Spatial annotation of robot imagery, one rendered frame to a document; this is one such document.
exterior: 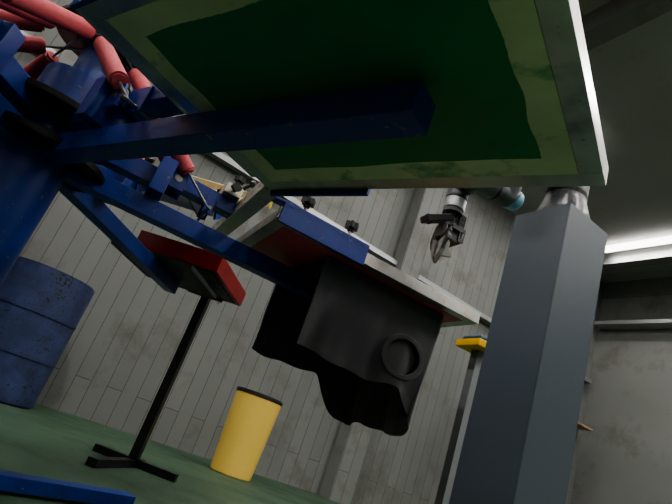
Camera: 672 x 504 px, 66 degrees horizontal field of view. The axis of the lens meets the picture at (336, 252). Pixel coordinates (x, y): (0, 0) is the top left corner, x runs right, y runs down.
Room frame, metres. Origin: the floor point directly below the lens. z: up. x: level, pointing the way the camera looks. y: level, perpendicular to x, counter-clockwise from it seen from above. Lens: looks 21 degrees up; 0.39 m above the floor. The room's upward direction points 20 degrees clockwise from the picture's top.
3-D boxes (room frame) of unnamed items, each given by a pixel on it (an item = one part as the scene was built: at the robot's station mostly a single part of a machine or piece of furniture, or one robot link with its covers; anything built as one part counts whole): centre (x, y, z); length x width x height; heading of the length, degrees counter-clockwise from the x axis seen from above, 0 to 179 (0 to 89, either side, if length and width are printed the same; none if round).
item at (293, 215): (1.45, 0.06, 0.98); 0.30 x 0.05 x 0.07; 111
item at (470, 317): (1.80, -0.07, 0.97); 0.79 x 0.58 x 0.04; 111
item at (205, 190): (1.59, 0.46, 1.02); 0.17 x 0.06 x 0.05; 111
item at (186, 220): (1.64, 0.34, 0.89); 1.24 x 0.06 x 0.06; 111
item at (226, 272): (2.82, 0.70, 1.06); 0.61 x 0.46 x 0.12; 171
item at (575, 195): (1.29, -0.58, 1.25); 0.15 x 0.15 x 0.10
